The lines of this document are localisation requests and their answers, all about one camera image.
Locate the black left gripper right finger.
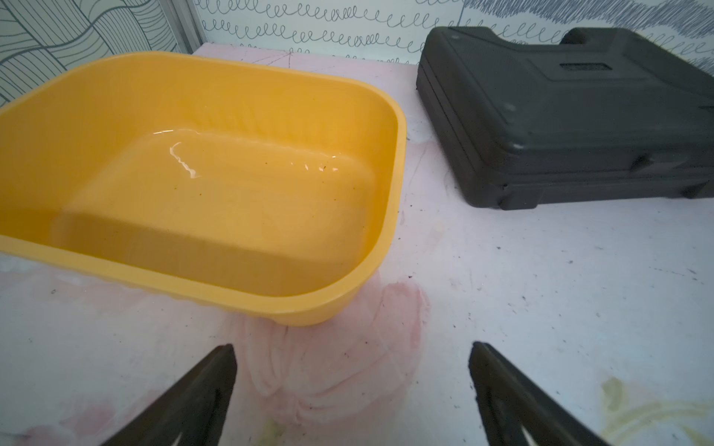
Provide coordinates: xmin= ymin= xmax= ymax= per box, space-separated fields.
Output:
xmin=469 ymin=342 xmax=606 ymax=446

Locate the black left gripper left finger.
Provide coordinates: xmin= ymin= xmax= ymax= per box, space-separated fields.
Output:
xmin=104 ymin=344 xmax=237 ymax=445

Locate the black plastic tool case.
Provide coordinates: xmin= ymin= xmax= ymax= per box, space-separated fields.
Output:
xmin=416 ymin=27 xmax=713 ymax=210

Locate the yellow plastic storage box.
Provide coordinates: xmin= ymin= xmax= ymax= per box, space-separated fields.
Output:
xmin=1 ymin=52 xmax=407 ymax=326

